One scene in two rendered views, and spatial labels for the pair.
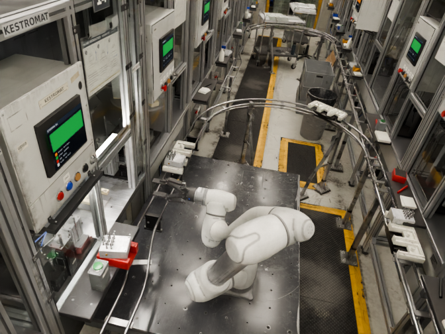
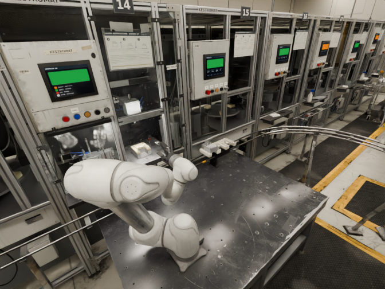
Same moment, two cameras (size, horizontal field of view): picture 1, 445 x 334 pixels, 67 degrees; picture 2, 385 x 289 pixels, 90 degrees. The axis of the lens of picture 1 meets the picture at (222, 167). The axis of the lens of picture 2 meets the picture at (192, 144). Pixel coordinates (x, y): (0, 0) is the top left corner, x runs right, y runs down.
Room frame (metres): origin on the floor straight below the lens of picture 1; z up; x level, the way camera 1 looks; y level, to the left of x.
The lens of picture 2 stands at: (0.70, -0.75, 1.79)
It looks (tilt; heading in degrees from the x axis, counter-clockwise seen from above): 28 degrees down; 48
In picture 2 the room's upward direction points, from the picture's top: 3 degrees counter-clockwise
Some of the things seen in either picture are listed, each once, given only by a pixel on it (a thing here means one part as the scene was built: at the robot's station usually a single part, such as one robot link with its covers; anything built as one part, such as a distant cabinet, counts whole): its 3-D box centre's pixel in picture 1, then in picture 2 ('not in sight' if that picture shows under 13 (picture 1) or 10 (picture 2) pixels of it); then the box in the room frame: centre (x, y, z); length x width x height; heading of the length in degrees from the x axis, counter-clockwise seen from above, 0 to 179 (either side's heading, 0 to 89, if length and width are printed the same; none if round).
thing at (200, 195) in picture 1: (200, 196); (176, 161); (1.32, 0.09, 1.12); 0.09 x 0.06 x 0.09; 173
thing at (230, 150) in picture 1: (259, 78); (364, 128); (5.96, -0.47, 0.01); 5.85 x 0.59 x 0.01; 173
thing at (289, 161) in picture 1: (301, 161); (373, 200); (3.43, -0.94, 0.01); 1.00 x 0.55 x 0.01; 173
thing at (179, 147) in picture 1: (179, 158); (218, 149); (2.02, 0.32, 0.84); 0.36 x 0.14 x 0.10; 173
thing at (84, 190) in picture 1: (76, 196); (81, 125); (0.96, 0.55, 1.37); 0.36 x 0.04 x 0.04; 173
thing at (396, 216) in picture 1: (402, 215); not in sight; (1.60, -1.14, 0.92); 0.13 x 0.10 x 0.09; 83
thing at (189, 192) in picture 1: (187, 193); (170, 157); (1.33, 0.16, 1.12); 0.09 x 0.07 x 0.08; 83
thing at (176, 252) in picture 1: (217, 229); (212, 206); (1.54, -0.02, 0.66); 1.50 x 1.06 x 0.04; 173
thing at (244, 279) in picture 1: (240, 265); (183, 233); (1.13, -0.16, 0.85); 0.18 x 0.16 x 0.22; 126
